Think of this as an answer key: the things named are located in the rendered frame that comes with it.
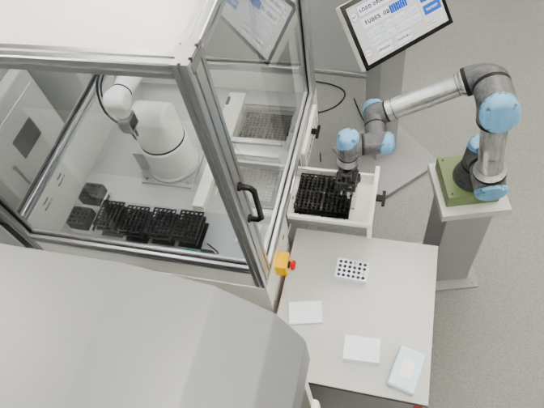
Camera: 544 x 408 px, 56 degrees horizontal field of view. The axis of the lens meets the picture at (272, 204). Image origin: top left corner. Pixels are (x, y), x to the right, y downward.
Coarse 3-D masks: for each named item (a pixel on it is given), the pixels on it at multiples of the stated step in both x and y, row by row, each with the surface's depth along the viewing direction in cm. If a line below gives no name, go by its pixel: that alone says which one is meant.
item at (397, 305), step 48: (336, 240) 211; (384, 240) 208; (288, 288) 203; (336, 288) 200; (384, 288) 197; (432, 288) 195; (336, 336) 190; (384, 336) 187; (336, 384) 180; (384, 384) 178
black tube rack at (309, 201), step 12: (300, 180) 213; (312, 180) 213; (324, 180) 216; (336, 180) 211; (300, 192) 214; (312, 192) 209; (324, 192) 208; (336, 192) 211; (300, 204) 210; (312, 204) 206; (324, 204) 209; (336, 204) 204; (348, 204) 208; (336, 216) 205; (348, 216) 204
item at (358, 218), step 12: (300, 168) 218; (312, 168) 217; (324, 168) 216; (372, 180) 213; (360, 192) 214; (360, 204) 210; (288, 216) 206; (300, 216) 204; (312, 216) 204; (324, 216) 210; (360, 216) 207; (336, 228) 205; (348, 228) 203; (360, 228) 201
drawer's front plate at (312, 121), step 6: (312, 108) 231; (312, 114) 229; (312, 120) 227; (312, 126) 229; (306, 132) 224; (306, 138) 222; (312, 138) 233; (306, 144) 220; (306, 150) 220; (306, 156) 222; (306, 162) 223
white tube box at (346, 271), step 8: (344, 264) 201; (352, 264) 201; (360, 264) 202; (368, 264) 199; (336, 272) 200; (344, 272) 199; (352, 272) 200; (360, 272) 198; (344, 280) 200; (352, 280) 198; (360, 280) 196
